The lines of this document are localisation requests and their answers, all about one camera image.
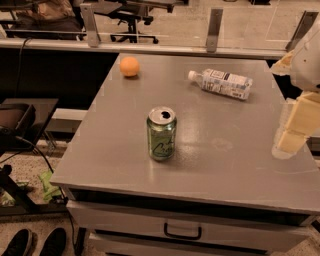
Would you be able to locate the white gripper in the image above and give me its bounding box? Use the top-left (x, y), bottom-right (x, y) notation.
top-left (271, 21), bottom-right (320, 154)

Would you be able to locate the orange fruit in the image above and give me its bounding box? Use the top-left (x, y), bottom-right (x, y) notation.
top-left (120, 57), bottom-right (140, 77)

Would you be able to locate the clear plastic water bottle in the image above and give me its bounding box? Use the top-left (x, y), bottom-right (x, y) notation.
top-left (188, 69), bottom-right (253, 100)

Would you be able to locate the grey drawer cabinet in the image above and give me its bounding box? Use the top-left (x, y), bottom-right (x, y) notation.
top-left (51, 55), bottom-right (320, 256)

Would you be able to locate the green soda can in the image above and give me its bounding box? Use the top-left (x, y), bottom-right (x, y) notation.
top-left (146, 106), bottom-right (177, 161)

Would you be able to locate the black office chair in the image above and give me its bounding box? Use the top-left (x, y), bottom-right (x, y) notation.
top-left (95, 0), bottom-right (189, 44)

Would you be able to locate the green crumpled bag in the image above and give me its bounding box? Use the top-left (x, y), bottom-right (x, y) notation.
top-left (39, 170), bottom-right (61, 202)

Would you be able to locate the right black shoe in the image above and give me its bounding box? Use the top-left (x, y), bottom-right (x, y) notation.
top-left (39, 227), bottom-right (67, 256)

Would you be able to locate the black shoe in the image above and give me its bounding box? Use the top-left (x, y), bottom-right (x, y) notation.
top-left (39, 227), bottom-right (67, 256)
top-left (1, 229), bottom-right (32, 256)

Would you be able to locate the left black shoe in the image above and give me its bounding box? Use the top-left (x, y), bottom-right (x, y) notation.
top-left (1, 229), bottom-right (32, 256)

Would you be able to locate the right metal bracket post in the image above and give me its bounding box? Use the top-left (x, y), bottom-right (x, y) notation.
top-left (285, 10), bottom-right (319, 52)

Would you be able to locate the metal bracket post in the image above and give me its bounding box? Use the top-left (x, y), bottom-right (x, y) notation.
top-left (285, 10), bottom-right (319, 52)
top-left (80, 3), bottom-right (100, 47)
top-left (206, 8), bottom-right (223, 52)

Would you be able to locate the middle metal bracket post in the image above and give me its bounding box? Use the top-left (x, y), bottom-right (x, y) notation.
top-left (206, 8), bottom-right (223, 52)

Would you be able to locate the black drawer handle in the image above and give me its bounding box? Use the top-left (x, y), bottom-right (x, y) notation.
top-left (163, 223), bottom-right (202, 241)

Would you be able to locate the left metal bracket post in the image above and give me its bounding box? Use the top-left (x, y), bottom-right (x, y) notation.
top-left (80, 3), bottom-right (100, 47)

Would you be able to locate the black cable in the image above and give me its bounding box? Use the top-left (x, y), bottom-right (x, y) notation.
top-left (0, 126), bottom-right (55, 174)

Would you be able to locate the grey metal rail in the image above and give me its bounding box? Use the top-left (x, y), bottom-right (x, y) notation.
top-left (0, 37), bottom-right (288, 61)

